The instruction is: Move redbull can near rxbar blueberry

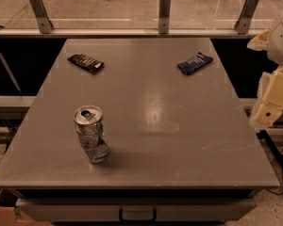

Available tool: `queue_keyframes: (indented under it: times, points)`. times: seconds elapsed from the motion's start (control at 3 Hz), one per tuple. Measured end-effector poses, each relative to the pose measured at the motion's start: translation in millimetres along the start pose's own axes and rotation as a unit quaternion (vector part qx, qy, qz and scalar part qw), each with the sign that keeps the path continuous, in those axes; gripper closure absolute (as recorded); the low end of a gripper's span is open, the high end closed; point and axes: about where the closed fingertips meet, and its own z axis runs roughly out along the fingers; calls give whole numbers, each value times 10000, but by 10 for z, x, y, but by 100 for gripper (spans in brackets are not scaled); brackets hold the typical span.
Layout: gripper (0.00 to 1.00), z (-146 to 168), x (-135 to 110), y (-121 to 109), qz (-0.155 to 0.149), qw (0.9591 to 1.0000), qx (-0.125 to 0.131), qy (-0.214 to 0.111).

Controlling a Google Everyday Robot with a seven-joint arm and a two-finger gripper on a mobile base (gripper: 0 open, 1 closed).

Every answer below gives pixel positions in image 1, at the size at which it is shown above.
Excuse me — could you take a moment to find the right metal rail bracket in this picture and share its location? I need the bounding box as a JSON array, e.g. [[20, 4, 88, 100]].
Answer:
[[234, 0, 259, 35]]

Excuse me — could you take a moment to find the long metal rail beam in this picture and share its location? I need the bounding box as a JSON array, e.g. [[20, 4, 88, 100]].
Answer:
[[0, 28, 262, 39]]

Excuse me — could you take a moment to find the blue rxbar blueberry bar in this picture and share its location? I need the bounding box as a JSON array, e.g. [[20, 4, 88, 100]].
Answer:
[[177, 52, 213, 75]]

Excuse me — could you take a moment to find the black stand leg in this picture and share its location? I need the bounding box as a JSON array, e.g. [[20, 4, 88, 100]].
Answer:
[[257, 130, 283, 176]]

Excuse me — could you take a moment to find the black cable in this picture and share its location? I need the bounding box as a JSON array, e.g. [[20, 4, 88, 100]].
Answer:
[[267, 141, 283, 196]]

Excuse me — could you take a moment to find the grey drawer with handle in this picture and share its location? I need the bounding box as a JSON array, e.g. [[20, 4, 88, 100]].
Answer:
[[16, 198, 257, 223]]

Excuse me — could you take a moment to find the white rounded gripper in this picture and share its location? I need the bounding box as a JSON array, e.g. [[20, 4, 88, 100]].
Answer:
[[247, 11, 283, 129]]

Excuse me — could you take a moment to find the dark brown snack bar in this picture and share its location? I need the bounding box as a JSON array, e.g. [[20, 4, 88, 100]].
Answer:
[[67, 54, 104, 74]]

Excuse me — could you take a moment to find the middle metal rail bracket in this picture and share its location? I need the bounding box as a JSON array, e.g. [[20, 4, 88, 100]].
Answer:
[[158, 0, 171, 34]]

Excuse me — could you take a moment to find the metal rail bracket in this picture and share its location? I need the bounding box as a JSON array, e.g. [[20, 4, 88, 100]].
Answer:
[[29, 0, 53, 34], [158, 0, 171, 34], [234, 0, 259, 35]]

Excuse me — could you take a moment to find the silver blue redbull can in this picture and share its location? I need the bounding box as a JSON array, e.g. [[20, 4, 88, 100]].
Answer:
[[74, 105, 109, 164]]

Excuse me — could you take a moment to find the cardboard box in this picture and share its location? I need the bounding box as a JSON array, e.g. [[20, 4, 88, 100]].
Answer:
[[0, 189, 51, 226]]

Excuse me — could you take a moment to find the left metal rail bracket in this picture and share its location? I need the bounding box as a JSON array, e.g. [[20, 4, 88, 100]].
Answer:
[[29, 0, 53, 34]]

